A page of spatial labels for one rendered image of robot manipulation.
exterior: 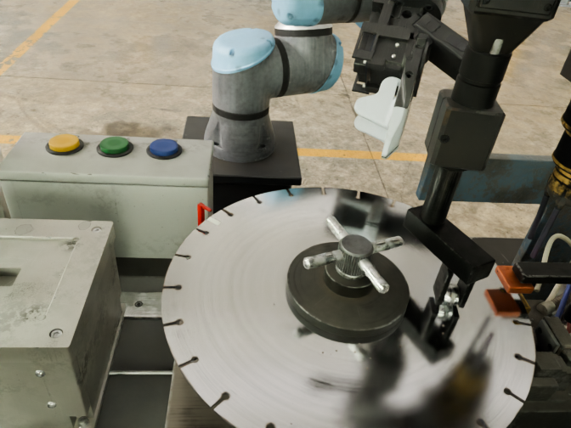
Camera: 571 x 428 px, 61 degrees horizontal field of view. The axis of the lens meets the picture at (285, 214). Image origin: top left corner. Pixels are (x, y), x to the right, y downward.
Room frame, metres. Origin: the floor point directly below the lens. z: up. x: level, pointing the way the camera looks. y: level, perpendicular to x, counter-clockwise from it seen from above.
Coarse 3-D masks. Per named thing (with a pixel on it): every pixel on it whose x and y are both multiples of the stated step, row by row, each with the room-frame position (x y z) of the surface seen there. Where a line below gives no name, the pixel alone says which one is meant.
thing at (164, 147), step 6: (162, 138) 0.63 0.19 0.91; (150, 144) 0.61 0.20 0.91; (156, 144) 0.61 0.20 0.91; (162, 144) 0.61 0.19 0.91; (168, 144) 0.62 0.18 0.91; (174, 144) 0.62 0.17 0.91; (150, 150) 0.60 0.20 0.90; (156, 150) 0.60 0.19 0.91; (162, 150) 0.60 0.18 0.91; (168, 150) 0.60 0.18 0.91; (174, 150) 0.61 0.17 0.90
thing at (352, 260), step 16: (336, 224) 0.35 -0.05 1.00; (352, 240) 0.32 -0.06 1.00; (368, 240) 0.33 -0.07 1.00; (384, 240) 0.33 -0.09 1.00; (400, 240) 0.34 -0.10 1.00; (320, 256) 0.30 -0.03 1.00; (336, 256) 0.31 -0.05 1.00; (352, 256) 0.31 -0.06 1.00; (368, 256) 0.31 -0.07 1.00; (352, 272) 0.31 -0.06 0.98; (368, 272) 0.29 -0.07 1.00; (384, 288) 0.28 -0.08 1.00
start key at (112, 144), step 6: (108, 138) 0.62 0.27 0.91; (114, 138) 0.62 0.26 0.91; (120, 138) 0.62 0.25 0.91; (126, 138) 0.62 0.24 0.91; (102, 144) 0.60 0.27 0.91; (108, 144) 0.60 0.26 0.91; (114, 144) 0.60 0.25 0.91; (120, 144) 0.60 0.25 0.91; (126, 144) 0.60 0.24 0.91; (102, 150) 0.59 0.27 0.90; (108, 150) 0.59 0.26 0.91; (114, 150) 0.59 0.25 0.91; (120, 150) 0.59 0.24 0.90; (126, 150) 0.60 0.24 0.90
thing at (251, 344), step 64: (320, 192) 0.47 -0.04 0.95; (192, 256) 0.34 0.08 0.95; (256, 256) 0.35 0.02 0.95; (192, 320) 0.26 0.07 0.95; (256, 320) 0.27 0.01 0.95; (448, 320) 0.29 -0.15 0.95; (512, 320) 0.30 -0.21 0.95; (192, 384) 0.21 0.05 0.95; (256, 384) 0.21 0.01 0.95; (320, 384) 0.22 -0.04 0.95; (384, 384) 0.22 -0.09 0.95; (448, 384) 0.23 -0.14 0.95; (512, 384) 0.24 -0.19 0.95
